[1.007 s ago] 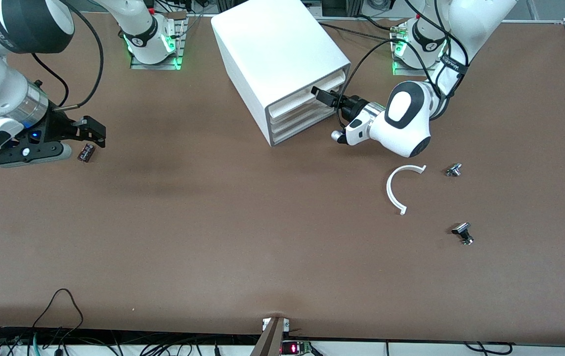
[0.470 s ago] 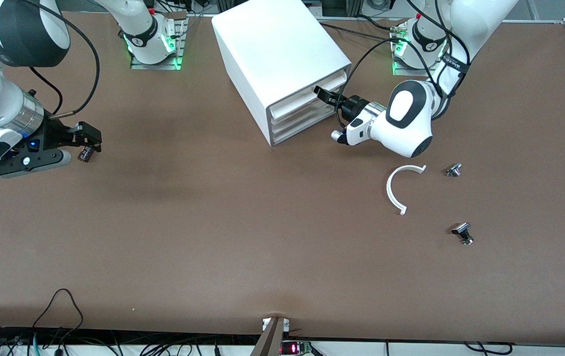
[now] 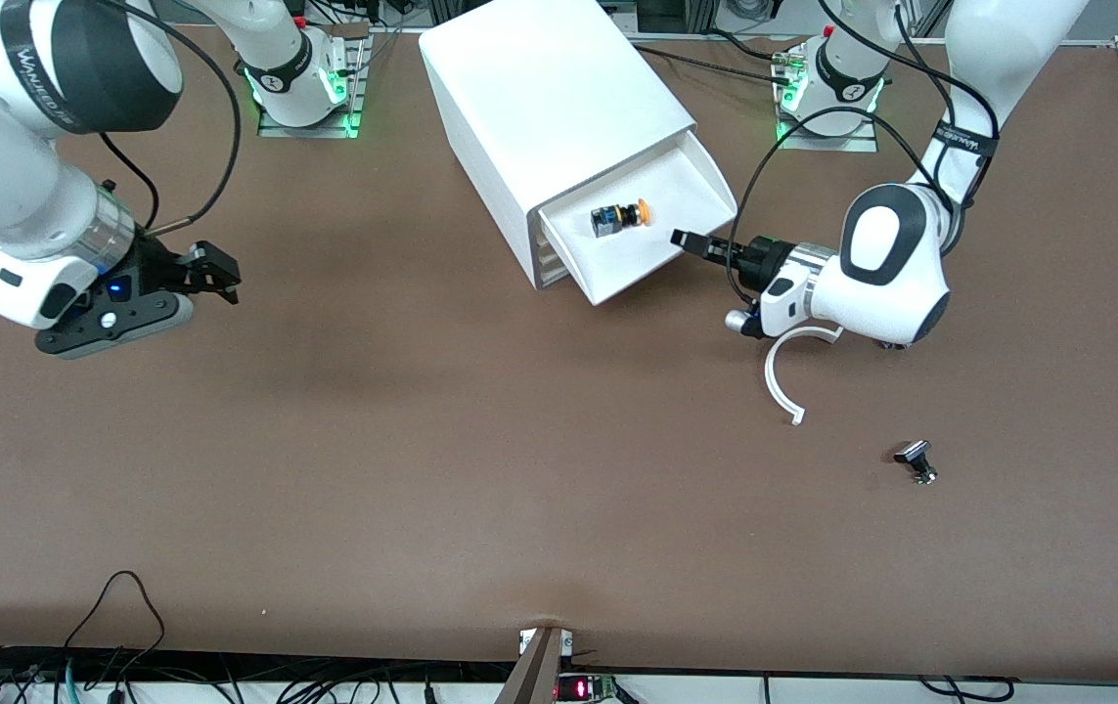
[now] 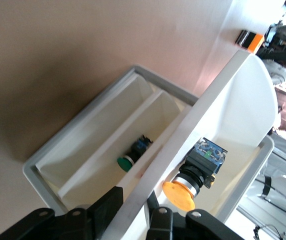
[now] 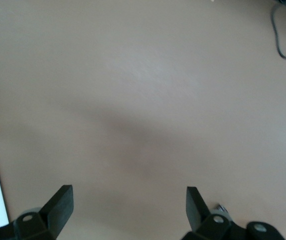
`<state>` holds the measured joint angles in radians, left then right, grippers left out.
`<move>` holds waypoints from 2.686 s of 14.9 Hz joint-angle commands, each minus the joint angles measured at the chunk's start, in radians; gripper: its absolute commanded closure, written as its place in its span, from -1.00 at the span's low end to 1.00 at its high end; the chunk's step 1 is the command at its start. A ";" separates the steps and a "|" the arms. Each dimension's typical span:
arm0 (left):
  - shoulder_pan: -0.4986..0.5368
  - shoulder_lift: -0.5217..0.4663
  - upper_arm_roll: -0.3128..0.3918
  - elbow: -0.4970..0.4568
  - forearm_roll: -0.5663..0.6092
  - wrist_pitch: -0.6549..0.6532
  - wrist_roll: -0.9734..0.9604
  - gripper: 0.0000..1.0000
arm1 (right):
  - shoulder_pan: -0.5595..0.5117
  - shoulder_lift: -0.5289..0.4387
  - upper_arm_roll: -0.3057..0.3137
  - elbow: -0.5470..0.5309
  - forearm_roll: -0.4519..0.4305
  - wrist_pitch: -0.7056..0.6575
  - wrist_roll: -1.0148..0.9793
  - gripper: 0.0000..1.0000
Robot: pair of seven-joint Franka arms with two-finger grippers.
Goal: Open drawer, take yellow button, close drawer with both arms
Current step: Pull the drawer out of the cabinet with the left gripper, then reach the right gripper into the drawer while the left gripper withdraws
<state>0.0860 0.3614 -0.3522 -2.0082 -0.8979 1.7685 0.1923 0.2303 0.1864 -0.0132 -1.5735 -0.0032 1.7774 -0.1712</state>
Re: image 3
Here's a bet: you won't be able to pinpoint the orange mushroom push button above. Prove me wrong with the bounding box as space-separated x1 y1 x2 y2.
590 198 655 239

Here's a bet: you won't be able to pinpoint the white drawer cabinet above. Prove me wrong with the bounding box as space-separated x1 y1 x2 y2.
419 0 696 291

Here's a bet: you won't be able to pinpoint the white curved plastic clamp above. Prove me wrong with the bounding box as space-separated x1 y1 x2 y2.
764 327 845 426

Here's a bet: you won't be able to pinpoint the black headed metal bolt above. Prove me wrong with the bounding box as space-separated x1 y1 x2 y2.
893 440 939 486

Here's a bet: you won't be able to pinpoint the small device with red display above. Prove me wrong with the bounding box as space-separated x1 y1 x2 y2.
557 673 618 703

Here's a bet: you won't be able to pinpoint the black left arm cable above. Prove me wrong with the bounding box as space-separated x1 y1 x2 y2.
725 0 1000 304

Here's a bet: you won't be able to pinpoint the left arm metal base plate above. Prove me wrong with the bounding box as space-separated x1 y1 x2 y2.
776 49 880 153

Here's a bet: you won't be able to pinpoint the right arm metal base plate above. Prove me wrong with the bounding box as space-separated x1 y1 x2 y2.
257 34 371 140

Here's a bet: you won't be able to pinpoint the black cable to arm base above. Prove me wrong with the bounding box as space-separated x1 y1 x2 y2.
632 44 784 74

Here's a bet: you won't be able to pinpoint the black looped cable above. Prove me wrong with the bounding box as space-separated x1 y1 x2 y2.
65 572 166 676

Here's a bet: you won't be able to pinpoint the black cable bundle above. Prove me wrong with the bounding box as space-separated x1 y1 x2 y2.
0 645 511 704

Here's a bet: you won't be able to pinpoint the brown wooden post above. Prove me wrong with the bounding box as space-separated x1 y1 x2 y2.
495 626 564 704

